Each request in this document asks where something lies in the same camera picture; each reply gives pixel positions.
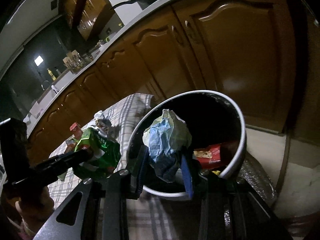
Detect chrome sink faucet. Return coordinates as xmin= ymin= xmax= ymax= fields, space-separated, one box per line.
xmin=41 ymin=80 xmax=51 ymax=91

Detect green foil snack bag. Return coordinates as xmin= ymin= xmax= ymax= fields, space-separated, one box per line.
xmin=65 ymin=127 xmax=121 ymax=180

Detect yellow foil snack wrapper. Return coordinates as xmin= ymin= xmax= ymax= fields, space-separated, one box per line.
xmin=212 ymin=170 xmax=221 ymax=176

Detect wooden lower kitchen cabinets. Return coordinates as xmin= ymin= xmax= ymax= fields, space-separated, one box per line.
xmin=27 ymin=0 xmax=319 ymax=163

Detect yellow oil bottle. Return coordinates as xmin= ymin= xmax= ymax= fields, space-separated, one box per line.
xmin=47 ymin=68 xmax=56 ymax=81

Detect cartoon print wrapper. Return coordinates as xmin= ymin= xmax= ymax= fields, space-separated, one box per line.
xmin=94 ymin=111 xmax=112 ymax=136

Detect knife and utensil rack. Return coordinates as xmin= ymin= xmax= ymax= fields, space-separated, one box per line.
xmin=63 ymin=50 xmax=86 ymax=74

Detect wooden upper kitchen cabinets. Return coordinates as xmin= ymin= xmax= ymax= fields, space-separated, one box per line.
xmin=59 ymin=0 xmax=116 ymax=42

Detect wooden kitchen cabinets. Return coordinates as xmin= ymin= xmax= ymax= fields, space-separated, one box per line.
xmin=59 ymin=0 xmax=116 ymax=42
xmin=27 ymin=0 xmax=319 ymax=163

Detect white round trash bin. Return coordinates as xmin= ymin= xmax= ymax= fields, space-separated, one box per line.
xmin=126 ymin=90 xmax=246 ymax=201

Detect red small carton box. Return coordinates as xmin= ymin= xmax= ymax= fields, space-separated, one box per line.
xmin=69 ymin=122 xmax=83 ymax=140

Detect red foil snack bag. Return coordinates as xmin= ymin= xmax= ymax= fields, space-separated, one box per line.
xmin=193 ymin=144 xmax=222 ymax=170

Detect blue white paper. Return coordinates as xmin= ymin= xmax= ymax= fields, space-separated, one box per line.
xmin=143 ymin=109 xmax=192 ymax=183

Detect plaid checked tablecloth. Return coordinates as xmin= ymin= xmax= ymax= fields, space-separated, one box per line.
xmin=47 ymin=93 xmax=176 ymax=240

